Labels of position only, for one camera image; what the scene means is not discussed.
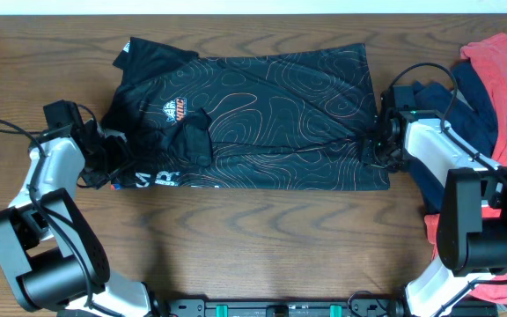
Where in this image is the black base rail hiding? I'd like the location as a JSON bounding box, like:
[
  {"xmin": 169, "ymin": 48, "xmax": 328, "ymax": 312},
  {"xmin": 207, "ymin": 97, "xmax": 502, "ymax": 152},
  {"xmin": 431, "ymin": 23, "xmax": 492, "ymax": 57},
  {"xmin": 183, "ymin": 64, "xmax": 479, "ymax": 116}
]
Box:
[{"xmin": 154, "ymin": 286, "xmax": 499, "ymax": 317}]

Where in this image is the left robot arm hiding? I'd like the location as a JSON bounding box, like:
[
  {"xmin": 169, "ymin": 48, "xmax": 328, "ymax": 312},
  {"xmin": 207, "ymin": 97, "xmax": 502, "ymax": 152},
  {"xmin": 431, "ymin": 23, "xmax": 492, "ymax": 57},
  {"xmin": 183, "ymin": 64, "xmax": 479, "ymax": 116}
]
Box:
[{"xmin": 0, "ymin": 120, "xmax": 162, "ymax": 316}]

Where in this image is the black patterned sports jersey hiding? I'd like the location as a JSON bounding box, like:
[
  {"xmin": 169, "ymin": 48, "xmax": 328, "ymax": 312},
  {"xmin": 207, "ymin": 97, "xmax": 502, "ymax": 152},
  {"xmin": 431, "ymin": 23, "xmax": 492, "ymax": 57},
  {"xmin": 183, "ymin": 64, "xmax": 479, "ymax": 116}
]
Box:
[{"xmin": 102, "ymin": 37, "xmax": 390, "ymax": 191}]

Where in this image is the navy blue garment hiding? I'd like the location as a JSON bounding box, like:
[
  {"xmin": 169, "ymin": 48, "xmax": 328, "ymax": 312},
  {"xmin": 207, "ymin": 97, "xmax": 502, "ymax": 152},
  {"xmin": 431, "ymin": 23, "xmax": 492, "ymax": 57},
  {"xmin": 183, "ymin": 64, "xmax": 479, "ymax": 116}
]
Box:
[{"xmin": 405, "ymin": 43, "xmax": 507, "ymax": 217}]

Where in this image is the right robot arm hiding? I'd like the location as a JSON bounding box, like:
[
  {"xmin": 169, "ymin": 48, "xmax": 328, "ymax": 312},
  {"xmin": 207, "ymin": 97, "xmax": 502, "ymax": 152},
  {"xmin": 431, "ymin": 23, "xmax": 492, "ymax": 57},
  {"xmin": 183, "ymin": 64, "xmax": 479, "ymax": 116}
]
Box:
[{"xmin": 361, "ymin": 109, "xmax": 507, "ymax": 316}]

